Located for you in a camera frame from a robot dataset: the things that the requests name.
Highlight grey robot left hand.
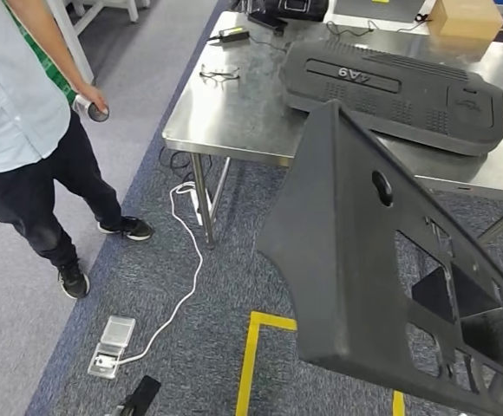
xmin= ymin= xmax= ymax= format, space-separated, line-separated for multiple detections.
xmin=108 ymin=375 xmax=162 ymax=416

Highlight person's hand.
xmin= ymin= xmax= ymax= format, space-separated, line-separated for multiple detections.
xmin=76 ymin=82 xmax=110 ymax=114

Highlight round black handheld device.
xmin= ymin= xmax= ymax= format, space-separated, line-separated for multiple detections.
xmin=71 ymin=94 xmax=110 ymax=123

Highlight black plastic licence plate bracket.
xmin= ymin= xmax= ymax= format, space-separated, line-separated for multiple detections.
xmin=255 ymin=99 xmax=503 ymax=416

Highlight stainless steel workbench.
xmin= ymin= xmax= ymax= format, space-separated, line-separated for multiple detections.
xmin=161 ymin=10 xmax=503 ymax=250

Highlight open metal floor socket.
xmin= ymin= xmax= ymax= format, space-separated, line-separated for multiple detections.
xmin=87 ymin=315 xmax=136 ymax=380

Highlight person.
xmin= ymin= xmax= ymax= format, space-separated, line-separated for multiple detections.
xmin=0 ymin=0 xmax=155 ymax=301

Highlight eyeglasses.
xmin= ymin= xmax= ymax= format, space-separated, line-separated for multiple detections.
xmin=199 ymin=62 xmax=240 ymax=82

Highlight white power strip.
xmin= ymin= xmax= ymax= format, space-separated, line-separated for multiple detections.
xmin=190 ymin=186 xmax=214 ymax=226

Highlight black adapter with yellow label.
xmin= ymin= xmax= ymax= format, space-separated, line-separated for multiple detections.
xmin=208 ymin=25 xmax=251 ymax=44

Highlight black smartphone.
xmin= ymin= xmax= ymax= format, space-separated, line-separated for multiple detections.
xmin=247 ymin=11 xmax=288 ymax=33

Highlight black carrying case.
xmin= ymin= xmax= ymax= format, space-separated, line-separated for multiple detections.
xmin=247 ymin=0 xmax=329 ymax=24

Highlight grey box with yellow label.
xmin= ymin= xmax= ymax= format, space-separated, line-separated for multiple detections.
xmin=333 ymin=0 xmax=426 ymax=24

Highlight black plastic engine cover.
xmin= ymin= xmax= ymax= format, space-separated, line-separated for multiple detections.
xmin=279 ymin=36 xmax=503 ymax=157

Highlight cardboard box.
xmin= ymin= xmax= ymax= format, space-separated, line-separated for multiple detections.
xmin=427 ymin=0 xmax=503 ymax=42

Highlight green lanyard strap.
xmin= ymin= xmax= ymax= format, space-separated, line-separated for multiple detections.
xmin=2 ymin=0 xmax=78 ymax=106

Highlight white table frame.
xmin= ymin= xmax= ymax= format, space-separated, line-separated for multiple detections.
xmin=45 ymin=0 xmax=150 ymax=84

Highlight white power cable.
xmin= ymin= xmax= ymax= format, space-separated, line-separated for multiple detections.
xmin=116 ymin=182 xmax=204 ymax=366

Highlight black cable bundle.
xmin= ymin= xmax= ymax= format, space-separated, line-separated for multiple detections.
xmin=159 ymin=146 xmax=214 ymax=185

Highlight thin black adapter cable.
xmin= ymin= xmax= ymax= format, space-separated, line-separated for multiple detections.
xmin=249 ymin=34 xmax=288 ymax=53

